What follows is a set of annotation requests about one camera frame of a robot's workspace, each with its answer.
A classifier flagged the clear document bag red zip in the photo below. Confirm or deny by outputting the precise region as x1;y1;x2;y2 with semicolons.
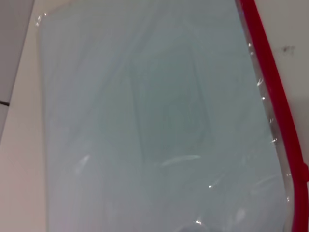
36;0;309;232

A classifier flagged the red zip slider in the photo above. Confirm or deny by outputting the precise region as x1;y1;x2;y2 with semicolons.
292;162;309;186

